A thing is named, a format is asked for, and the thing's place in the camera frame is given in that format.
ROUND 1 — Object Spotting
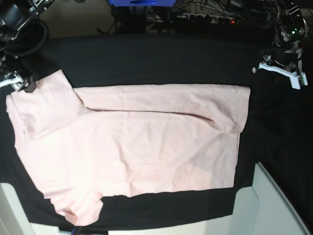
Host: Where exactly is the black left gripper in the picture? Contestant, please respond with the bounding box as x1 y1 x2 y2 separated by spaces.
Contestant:
252 47 308 89

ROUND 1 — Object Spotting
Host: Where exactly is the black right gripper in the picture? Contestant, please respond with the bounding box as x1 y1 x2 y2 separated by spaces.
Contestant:
0 53 37 93

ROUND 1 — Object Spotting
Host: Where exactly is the pink T-shirt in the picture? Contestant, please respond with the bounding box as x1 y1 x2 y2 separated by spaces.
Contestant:
6 70 250 226

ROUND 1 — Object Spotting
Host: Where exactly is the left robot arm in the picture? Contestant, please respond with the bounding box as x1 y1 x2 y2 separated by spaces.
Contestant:
252 0 309 90

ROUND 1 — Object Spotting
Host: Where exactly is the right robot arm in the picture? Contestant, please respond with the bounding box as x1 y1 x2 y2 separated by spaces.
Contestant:
0 0 53 93

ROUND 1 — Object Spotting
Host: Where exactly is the black table cloth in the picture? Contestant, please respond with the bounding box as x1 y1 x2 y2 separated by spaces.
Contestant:
0 34 313 233

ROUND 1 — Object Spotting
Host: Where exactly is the blue box with hole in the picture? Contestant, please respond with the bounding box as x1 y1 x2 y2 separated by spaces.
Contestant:
109 0 176 7

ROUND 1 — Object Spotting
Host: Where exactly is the white bin right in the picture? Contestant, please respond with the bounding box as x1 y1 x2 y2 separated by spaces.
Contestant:
229 162 313 235

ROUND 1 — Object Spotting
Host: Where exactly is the white bin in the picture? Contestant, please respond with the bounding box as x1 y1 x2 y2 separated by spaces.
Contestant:
0 183 59 235
229 162 313 235

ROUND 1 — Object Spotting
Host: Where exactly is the white bin left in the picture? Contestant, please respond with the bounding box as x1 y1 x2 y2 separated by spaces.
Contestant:
0 183 59 235

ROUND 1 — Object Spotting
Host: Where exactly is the orange blue clamp bottom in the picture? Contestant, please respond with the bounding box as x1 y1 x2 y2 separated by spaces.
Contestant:
71 227 82 235

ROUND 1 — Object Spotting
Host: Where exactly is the black power strip with cables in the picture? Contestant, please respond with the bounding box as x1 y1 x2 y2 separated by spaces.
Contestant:
146 9 237 25

